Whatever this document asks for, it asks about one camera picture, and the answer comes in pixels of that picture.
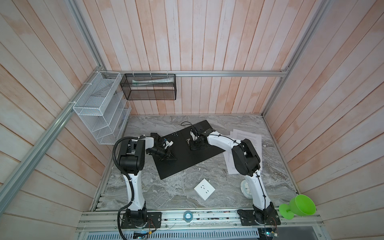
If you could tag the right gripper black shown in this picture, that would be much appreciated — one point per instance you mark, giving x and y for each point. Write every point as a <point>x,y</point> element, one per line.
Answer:
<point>193,148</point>

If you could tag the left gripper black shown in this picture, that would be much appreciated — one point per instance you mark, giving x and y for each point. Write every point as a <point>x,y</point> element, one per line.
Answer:
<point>167,156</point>

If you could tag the blue folder black inside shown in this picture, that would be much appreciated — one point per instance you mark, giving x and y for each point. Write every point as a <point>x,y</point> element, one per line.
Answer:
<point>182,157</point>

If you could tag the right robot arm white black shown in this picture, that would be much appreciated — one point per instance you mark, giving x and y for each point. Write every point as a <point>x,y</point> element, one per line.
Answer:
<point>247,163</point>

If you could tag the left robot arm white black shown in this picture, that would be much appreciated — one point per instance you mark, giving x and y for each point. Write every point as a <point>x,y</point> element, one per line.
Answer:
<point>129,157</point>

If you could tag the middle printed paper sheet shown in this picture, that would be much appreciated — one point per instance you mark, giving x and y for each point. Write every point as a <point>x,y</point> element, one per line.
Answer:
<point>230,163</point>

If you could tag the printed paper sheet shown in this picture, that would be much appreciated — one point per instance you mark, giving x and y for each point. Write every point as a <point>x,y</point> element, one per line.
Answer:
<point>254,138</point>
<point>230,163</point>

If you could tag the top printed paper sheet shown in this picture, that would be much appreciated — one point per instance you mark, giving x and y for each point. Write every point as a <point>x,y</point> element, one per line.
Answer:
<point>254,138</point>

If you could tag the blue tape roll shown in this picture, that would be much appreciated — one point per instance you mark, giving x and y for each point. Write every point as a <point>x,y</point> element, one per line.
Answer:
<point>188,216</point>

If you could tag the white oval alarm clock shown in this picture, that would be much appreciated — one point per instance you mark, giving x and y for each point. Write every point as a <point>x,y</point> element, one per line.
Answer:
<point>246,190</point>

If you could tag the green plastic funnel cup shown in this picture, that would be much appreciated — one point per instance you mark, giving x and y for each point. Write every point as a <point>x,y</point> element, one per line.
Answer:
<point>301,206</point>

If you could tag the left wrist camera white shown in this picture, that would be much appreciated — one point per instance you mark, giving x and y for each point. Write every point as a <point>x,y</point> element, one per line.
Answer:
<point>168,144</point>

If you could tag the white wall socket plate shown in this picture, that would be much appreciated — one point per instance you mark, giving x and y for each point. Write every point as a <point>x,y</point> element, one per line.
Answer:
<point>204,189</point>

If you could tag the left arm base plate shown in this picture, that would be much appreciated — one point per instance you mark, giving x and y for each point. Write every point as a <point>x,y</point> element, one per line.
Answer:
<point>140,220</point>

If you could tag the black wire mesh basket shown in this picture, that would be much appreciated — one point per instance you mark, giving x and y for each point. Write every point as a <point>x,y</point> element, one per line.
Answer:
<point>139,87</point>

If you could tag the white wire mesh shelf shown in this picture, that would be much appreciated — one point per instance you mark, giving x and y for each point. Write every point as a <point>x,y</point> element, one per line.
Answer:
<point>103,109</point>

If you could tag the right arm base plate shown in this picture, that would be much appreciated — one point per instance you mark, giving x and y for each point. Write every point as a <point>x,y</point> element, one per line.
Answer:
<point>255,217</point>

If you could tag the horizontal aluminium frame bar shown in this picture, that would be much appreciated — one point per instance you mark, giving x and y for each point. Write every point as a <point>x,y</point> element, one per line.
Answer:
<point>230,73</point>

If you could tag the aluminium mounting rail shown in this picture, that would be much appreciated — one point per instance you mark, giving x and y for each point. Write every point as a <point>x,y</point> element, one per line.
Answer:
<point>104,221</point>

